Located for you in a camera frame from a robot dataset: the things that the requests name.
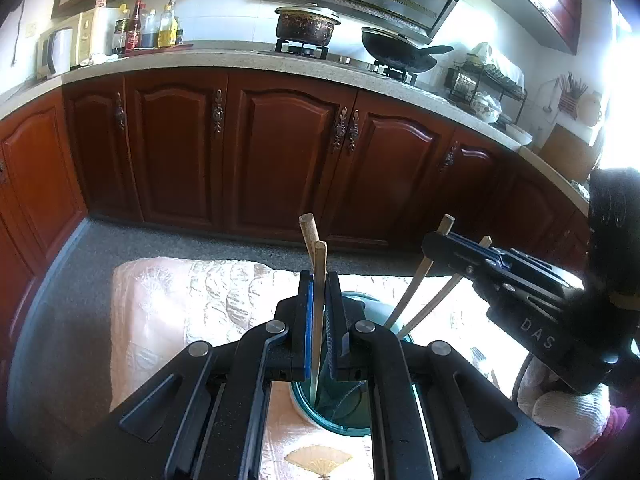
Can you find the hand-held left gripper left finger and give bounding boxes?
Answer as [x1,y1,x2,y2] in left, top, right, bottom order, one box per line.
[117,270,315,480]

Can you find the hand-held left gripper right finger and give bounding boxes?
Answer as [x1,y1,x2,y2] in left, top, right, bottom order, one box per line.
[325,271,519,480]

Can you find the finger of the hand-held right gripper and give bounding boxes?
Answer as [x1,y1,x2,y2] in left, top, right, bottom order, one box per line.
[492,247,584,294]
[421,232,567,312]

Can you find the white cup with blue rim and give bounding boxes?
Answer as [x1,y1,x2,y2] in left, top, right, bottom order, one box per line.
[289,290,416,437]

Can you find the person's right forearm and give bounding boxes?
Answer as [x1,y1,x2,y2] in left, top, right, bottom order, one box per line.
[575,402,633,471]

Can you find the person's right hand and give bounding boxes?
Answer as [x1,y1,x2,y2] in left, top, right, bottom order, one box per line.
[517,360,614,456]

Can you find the wooden cutting board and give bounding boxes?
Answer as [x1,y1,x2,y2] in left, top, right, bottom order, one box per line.
[539,124,602,182]

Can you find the white quilted tablecloth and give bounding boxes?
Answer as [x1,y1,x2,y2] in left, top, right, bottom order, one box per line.
[110,258,516,480]

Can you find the patterned bowl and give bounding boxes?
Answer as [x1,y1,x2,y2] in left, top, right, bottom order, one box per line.
[472,92,502,124]

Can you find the brown wooden base cabinets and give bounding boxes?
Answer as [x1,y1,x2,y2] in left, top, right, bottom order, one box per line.
[0,67,596,361]

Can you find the black wok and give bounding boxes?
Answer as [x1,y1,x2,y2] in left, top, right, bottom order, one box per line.
[361,27,454,74]

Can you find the gas stove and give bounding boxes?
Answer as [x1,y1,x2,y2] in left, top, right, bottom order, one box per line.
[257,39,420,85]

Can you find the dark cooking pot with lid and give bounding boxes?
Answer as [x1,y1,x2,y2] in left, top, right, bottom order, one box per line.
[275,4,343,49]

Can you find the speckled stone kitchen countertop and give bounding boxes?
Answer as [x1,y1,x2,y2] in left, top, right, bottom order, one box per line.
[0,42,591,216]

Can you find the yellow oil bottle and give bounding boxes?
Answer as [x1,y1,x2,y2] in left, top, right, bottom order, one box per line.
[159,0,179,49]

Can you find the clear bottle of dark sauce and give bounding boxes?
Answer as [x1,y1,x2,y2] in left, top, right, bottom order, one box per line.
[141,9,159,49]

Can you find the dark bottle with red label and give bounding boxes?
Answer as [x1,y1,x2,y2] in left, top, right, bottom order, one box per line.
[125,1,144,52]

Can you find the cream countertop appliance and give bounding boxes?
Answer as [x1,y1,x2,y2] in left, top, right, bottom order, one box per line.
[72,9,118,68]

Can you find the wall utensil holder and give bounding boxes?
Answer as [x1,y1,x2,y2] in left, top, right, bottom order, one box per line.
[556,72,590,113]

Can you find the black wire dish rack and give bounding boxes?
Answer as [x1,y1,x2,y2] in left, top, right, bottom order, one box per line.
[445,42,529,127]

